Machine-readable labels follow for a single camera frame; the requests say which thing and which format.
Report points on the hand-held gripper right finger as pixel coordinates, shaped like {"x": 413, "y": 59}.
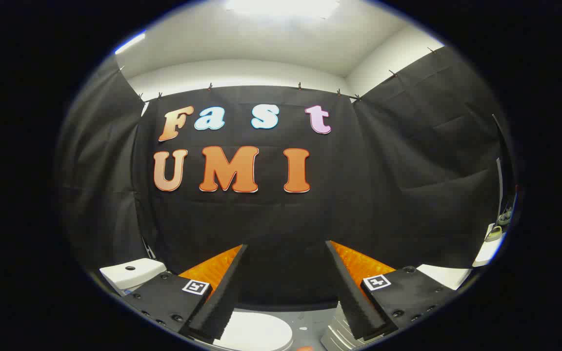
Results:
{"x": 356, "y": 302}

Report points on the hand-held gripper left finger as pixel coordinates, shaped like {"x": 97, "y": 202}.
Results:
{"x": 217, "y": 302}

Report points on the white toilet lid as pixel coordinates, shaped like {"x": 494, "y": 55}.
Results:
{"x": 256, "y": 334}

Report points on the grey panelled door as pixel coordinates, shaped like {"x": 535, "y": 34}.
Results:
{"x": 334, "y": 337}

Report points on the white board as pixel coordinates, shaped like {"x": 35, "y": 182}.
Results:
{"x": 444, "y": 277}

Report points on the black backdrop cloth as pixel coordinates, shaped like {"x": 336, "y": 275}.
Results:
{"x": 281, "y": 219}

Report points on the beige shoe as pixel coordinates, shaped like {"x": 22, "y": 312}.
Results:
{"x": 494, "y": 234}

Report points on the green shoe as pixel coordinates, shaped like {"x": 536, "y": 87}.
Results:
{"x": 505, "y": 216}

